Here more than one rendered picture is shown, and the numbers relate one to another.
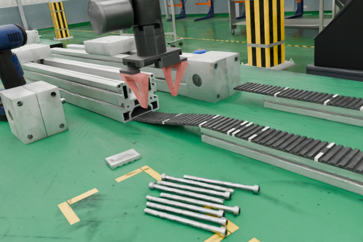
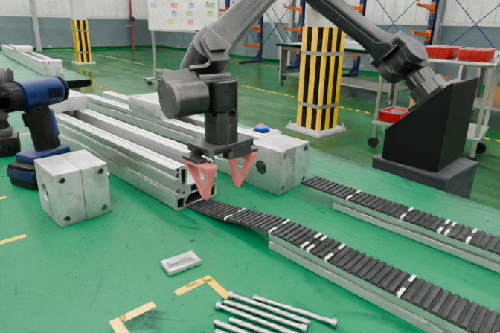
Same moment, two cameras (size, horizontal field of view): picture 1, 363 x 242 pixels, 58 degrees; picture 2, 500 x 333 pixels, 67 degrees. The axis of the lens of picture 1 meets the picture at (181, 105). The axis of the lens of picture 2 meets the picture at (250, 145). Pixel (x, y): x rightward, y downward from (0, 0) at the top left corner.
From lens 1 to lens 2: 10 cm
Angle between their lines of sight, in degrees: 6
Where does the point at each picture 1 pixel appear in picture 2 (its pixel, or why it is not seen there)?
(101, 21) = (175, 107)
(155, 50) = (226, 140)
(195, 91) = (257, 178)
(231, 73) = (298, 163)
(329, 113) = (403, 228)
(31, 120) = (71, 200)
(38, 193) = (84, 302)
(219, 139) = (289, 250)
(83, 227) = not seen: outside the picture
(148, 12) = (225, 99)
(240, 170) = (314, 293)
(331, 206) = not seen: outside the picture
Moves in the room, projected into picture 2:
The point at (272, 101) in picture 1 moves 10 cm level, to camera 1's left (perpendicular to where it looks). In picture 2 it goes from (342, 204) to (290, 205)
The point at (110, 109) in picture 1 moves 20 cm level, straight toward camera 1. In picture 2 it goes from (162, 192) to (177, 249)
